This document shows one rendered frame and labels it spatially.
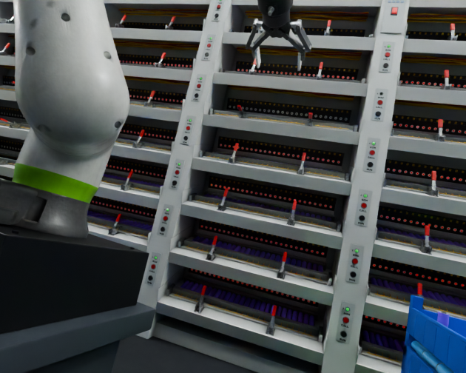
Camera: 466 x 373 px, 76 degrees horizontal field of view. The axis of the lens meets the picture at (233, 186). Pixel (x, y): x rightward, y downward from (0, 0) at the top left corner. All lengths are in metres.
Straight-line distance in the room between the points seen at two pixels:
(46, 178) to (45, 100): 0.17
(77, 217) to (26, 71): 0.24
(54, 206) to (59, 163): 0.07
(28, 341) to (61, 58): 0.32
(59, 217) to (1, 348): 0.19
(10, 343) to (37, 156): 0.26
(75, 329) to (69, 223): 0.16
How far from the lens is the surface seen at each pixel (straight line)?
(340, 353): 1.13
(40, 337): 0.46
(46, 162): 0.54
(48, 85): 0.39
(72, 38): 0.42
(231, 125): 1.21
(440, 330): 0.67
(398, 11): 1.42
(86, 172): 0.55
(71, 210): 0.54
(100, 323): 0.52
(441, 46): 1.38
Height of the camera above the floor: 0.45
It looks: 8 degrees up
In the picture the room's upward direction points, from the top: 13 degrees clockwise
